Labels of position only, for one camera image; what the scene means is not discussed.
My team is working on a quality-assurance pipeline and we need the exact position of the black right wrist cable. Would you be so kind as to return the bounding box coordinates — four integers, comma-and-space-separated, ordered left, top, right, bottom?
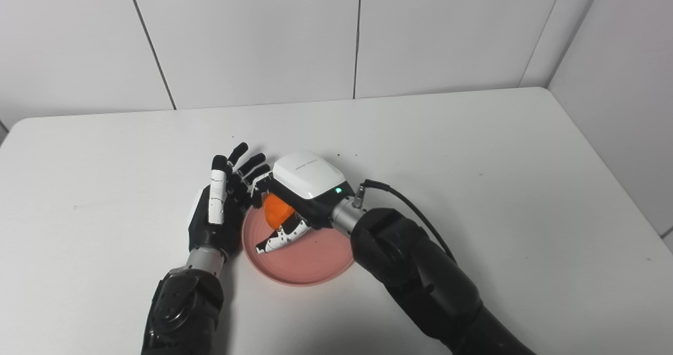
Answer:
355, 179, 457, 264

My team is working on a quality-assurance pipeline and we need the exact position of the pink round plate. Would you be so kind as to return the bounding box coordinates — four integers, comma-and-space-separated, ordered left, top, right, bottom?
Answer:
242, 205, 355, 287

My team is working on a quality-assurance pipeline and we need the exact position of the orange fruit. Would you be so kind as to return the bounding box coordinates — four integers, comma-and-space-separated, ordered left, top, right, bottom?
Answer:
263, 194, 295, 231

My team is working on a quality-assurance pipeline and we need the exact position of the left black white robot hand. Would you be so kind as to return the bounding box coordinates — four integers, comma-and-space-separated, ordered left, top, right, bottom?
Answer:
188, 143, 272, 261

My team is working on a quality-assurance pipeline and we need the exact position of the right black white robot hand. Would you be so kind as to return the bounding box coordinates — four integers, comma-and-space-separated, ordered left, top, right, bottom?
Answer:
251, 150, 356, 255

